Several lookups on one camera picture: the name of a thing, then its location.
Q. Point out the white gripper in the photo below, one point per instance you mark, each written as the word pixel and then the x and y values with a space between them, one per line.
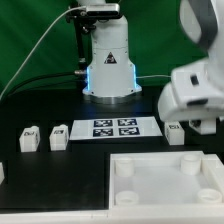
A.
pixel 190 95

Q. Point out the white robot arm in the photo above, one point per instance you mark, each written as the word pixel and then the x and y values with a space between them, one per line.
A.
pixel 111 76

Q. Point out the black camera on stand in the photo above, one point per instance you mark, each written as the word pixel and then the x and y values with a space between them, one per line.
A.
pixel 95 12

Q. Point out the white marker sheet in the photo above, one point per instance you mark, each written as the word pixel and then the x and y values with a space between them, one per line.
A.
pixel 114 128

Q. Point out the white square tabletop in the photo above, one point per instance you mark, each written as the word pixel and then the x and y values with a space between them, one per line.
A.
pixel 164 178

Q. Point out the white L-shaped obstacle wall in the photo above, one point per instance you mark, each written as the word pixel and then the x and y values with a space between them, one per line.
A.
pixel 213 170

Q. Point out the white block at left edge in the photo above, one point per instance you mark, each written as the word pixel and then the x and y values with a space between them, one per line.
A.
pixel 1 173

